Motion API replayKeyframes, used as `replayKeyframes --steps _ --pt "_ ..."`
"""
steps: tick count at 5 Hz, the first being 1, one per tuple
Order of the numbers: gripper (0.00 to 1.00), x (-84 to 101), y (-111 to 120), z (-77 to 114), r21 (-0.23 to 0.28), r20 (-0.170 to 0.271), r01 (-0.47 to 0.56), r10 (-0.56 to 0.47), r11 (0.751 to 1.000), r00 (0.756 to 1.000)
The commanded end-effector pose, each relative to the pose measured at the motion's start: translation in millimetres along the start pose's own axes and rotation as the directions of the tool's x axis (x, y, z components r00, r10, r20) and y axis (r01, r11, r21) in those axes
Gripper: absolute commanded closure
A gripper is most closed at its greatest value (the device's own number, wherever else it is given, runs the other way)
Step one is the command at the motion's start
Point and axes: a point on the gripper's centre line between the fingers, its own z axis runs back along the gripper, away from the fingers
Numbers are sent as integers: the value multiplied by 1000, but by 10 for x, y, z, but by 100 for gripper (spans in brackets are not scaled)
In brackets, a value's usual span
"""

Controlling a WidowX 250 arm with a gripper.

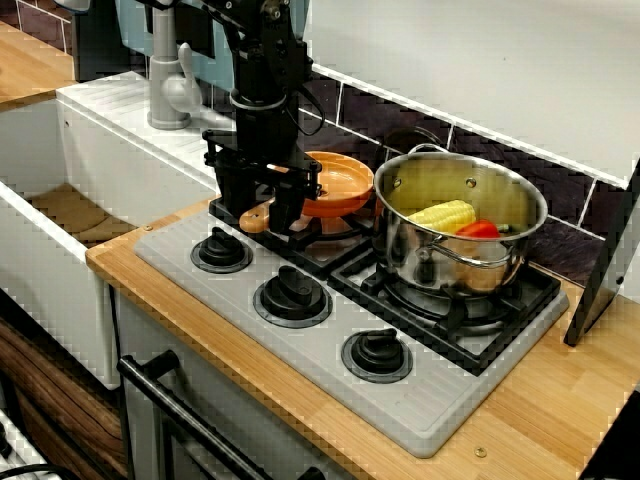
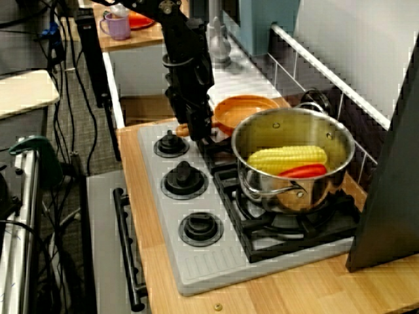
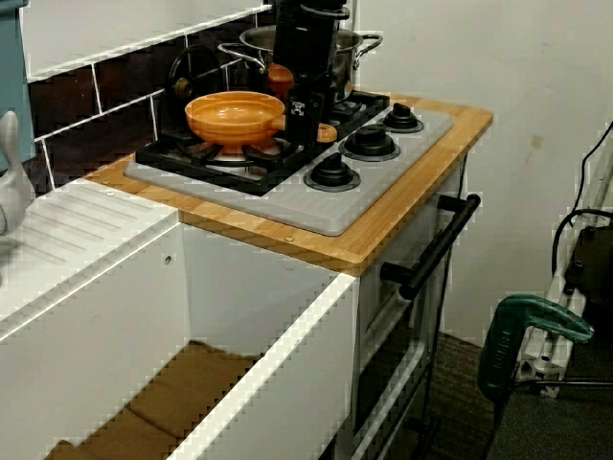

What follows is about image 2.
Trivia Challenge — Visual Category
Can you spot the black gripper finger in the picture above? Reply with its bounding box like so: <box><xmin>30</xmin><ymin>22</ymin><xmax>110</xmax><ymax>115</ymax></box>
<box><xmin>187</xmin><ymin>113</ymin><xmax>206</xmax><ymax>142</ymax></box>
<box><xmin>202</xmin><ymin>114</ymin><xmax>217</xmax><ymax>145</ymax></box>

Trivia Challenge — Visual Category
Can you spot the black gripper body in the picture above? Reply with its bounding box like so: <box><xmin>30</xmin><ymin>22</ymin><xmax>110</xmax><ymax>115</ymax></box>
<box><xmin>165</xmin><ymin>70</ymin><xmax>215</xmax><ymax>130</ymax></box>

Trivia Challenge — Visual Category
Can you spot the orange plastic pan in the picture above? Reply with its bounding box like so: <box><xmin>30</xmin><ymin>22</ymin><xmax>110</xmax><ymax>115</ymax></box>
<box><xmin>175</xmin><ymin>94</ymin><xmax>282</xmax><ymax>137</ymax></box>

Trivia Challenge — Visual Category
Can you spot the yellow toy corn cob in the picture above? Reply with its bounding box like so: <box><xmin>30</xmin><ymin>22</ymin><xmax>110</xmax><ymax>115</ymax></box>
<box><xmin>247</xmin><ymin>145</ymin><xmax>328</xmax><ymax>175</ymax></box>

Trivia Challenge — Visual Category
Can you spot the black burner grate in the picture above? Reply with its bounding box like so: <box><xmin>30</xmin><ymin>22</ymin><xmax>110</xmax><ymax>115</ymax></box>
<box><xmin>212</xmin><ymin>166</ymin><xmax>361</xmax><ymax>264</ymax></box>
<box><xmin>196</xmin><ymin>126</ymin><xmax>243</xmax><ymax>174</ymax></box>

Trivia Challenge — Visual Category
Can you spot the black stove knob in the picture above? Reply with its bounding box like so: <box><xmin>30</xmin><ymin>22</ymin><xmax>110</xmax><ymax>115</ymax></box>
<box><xmin>160</xmin><ymin>160</ymin><xmax>210</xmax><ymax>200</ymax></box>
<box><xmin>177</xmin><ymin>211</ymin><xmax>225</xmax><ymax>248</ymax></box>
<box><xmin>153</xmin><ymin>130</ymin><xmax>190</xmax><ymax>158</ymax></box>

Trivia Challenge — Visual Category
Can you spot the white sink basin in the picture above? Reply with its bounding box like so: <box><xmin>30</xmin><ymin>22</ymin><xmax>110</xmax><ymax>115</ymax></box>
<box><xmin>101</xmin><ymin>32</ymin><xmax>279</xmax><ymax>130</ymax></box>

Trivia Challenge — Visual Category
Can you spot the grey toy faucet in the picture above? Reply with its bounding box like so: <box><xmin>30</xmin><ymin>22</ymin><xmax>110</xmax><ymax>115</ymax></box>
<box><xmin>205</xmin><ymin>0</ymin><xmax>233</xmax><ymax>65</ymax></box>

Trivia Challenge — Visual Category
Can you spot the small wooden counter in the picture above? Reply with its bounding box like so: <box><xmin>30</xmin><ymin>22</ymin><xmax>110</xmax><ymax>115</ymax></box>
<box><xmin>93</xmin><ymin>0</ymin><xmax>191</xmax><ymax>52</ymax></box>

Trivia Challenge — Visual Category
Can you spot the red plate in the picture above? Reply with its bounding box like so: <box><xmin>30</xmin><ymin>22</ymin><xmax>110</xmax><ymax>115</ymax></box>
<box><xmin>127</xmin><ymin>11</ymin><xmax>156</xmax><ymax>30</ymax></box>

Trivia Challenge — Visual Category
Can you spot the purple plastic cup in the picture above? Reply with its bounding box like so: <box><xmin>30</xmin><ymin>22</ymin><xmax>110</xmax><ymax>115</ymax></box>
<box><xmin>99</xmin><ymin>12</ymin><xmax>132</xmax><ymax>41</ymax></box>

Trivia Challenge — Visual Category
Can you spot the red toy pepper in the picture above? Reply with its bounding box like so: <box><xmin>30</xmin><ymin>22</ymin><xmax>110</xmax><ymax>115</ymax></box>
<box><xmin>278</xmin><ymin>163</ymin><xmax>328</xmax><ymax>179</ymax></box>

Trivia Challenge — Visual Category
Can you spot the white item in cup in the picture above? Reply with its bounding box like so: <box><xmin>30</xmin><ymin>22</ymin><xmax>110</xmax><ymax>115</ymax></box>
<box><xmin>109</xmin><ymin>0</ymin><xmax>130</xmax><ymax>17</ymax></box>

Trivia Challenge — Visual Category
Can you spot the stainless steel pot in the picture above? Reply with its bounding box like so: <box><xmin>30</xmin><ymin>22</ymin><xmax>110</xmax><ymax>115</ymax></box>
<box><xmin>230</xmin><ymin>106</ymin><xmax>357</xmax><ymax>215</ymax></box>

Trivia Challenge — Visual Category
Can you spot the white oven door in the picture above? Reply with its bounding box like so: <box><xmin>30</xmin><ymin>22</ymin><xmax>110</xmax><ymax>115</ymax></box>
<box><xmin>86</xmin><ymin>169</ymin><xmax>151</xmax><ymax>314</ymax></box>

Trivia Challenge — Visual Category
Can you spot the grey stove top panel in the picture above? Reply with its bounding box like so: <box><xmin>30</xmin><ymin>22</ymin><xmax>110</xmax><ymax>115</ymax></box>
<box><xmin>136</xmin><ymin>122</ymin><xmax>356</xmax><ymax>297</ymax></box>

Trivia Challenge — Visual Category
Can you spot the blue connector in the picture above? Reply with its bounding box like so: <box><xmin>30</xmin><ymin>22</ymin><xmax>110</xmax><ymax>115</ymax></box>
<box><xmin>41</xmin><ymin>22</ymin><xmax>62</xmax><ymax>39</ymax></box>

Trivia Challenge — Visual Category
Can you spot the beige board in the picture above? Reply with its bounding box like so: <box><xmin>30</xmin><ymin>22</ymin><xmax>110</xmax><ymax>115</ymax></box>
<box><xmin>0</xmin><ymin>68</ymin><xmax>62</xmax><ymax>120</ymax></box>

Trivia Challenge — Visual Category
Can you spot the wooden countertop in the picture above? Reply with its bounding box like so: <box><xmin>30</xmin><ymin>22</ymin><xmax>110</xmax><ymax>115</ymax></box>
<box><xmin>116</xmin><ymin>126</ymin><xmax>419</xmax><ymax>314</ymax></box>

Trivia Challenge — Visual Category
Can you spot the black hood side panel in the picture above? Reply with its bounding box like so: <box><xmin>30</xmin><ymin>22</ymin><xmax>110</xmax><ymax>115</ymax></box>
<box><xmin>345</xmin><ymin>42</ymin><xmax>419</xmax><ymax>274</ymax></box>

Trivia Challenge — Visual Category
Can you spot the hanging black cable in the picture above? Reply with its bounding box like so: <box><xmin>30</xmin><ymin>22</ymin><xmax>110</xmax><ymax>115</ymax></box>
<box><xmin>70</xmin><ymin>32</ymin><xmax>99</xmax><ymax>176</ymax></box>

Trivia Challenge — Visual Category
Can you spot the black upright post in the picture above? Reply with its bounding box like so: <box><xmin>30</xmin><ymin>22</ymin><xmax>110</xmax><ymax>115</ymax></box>
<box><xmin>75</xmin><ymin>8</ymin><xmax>111</xmax><ymax>109</ymax></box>

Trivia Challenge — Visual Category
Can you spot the black oven door handle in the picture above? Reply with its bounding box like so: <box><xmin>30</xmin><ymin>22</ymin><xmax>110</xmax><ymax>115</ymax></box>
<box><xmin>113</xmin><ymin>187</ymin><xmax>148</xmax><ymax>312</ymax></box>

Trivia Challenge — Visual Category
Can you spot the aluminium profile rail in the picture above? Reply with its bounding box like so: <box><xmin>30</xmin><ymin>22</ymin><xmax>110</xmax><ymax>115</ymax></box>
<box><xmin>0</xmin><ymin>140</ymin><xmax>42</xmax><ymax>314</ymax></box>

